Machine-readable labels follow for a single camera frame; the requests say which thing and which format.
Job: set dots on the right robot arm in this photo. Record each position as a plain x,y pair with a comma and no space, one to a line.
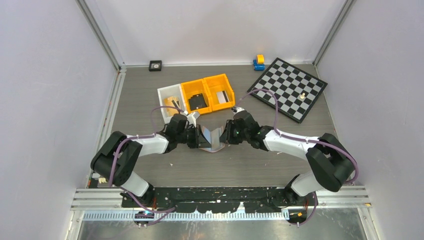
330,163

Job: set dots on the black card in bin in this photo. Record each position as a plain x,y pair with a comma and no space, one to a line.
197,102

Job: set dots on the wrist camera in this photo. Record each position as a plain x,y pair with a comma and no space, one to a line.
192,118
236,109

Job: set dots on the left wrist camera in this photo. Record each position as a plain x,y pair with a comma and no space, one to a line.
192,118

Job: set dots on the left orange plastic bin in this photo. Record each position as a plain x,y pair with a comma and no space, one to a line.
194,87

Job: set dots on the white striped card in bin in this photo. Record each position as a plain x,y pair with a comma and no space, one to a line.
222,97

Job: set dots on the aluminium front rail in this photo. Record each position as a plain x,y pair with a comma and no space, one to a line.
110,198

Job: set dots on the white plastic bin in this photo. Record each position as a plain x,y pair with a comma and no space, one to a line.
172,90

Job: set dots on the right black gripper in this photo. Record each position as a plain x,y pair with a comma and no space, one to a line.
226,137

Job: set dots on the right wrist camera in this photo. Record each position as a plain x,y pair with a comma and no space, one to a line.
236,109

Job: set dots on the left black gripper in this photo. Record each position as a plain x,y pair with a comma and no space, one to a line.
199,140

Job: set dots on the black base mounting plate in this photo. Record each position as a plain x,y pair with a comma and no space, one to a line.
218,200

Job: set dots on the blue and yellow toy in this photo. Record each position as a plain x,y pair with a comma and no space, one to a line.
259,63

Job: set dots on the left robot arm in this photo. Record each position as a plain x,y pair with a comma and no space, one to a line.
117,157

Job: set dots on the cream chess piece near rail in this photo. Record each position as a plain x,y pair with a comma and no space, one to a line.
102,180

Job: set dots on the gold card in white bin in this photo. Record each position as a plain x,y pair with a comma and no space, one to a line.
172,101

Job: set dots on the small black square device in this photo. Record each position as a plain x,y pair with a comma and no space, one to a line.
155,66

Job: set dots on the right orange plastic bin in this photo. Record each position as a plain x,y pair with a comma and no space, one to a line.
218,83

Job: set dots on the tan leather card holder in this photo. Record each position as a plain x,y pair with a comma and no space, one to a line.
216,145

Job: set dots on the black and white chessboard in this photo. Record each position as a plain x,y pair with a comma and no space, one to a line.
281,84

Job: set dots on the orange plastic bin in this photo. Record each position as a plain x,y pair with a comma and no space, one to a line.
218,83
194,87

